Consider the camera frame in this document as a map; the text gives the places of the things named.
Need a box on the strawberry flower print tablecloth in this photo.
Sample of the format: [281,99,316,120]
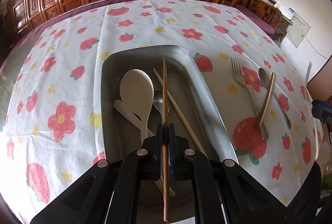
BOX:
[5,0,323,220]

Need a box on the metal fork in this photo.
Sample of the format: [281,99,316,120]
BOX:
[230,57,269,141]

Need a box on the large white rice spoon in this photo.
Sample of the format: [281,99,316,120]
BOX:
[119,69,155,146]

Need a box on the curved light bamboo stick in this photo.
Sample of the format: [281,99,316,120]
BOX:
[257,72,276,127]

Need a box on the small white spoon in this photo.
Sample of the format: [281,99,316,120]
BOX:
[113,100,157,138]

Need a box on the rectangular metal tray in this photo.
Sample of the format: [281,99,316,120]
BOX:
[101,45,238,224]

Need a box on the white desk telephone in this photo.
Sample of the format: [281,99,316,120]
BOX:
[278,6,296,20]

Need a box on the white wall cable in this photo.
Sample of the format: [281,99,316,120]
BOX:
[304,36,329,59]

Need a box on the metal spoon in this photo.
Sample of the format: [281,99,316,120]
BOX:
[258,68,292,129]
[153,91,172,114]

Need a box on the white wall panel cover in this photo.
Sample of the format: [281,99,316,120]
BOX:
[285,12,311,49]

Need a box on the dark brown wooden chopstick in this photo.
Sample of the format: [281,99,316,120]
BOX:
[162,57,171,223]

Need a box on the light wooden chopstick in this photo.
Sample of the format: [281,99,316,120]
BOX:
[152,68,207,156]

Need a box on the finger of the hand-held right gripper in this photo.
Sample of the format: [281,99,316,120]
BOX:
[311,99,332,124]

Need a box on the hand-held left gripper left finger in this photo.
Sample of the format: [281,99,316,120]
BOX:
[30,123,165,224]

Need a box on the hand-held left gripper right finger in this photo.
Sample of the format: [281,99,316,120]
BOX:
[168,123,309,224]

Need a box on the white plastic utensil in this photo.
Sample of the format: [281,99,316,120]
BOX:
[305,61,320,160]

